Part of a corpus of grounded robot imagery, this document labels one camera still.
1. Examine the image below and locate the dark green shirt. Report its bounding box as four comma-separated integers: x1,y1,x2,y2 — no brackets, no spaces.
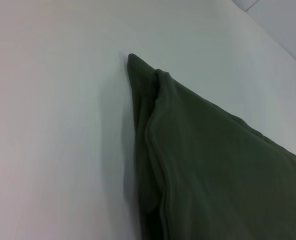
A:
124,52,296,240

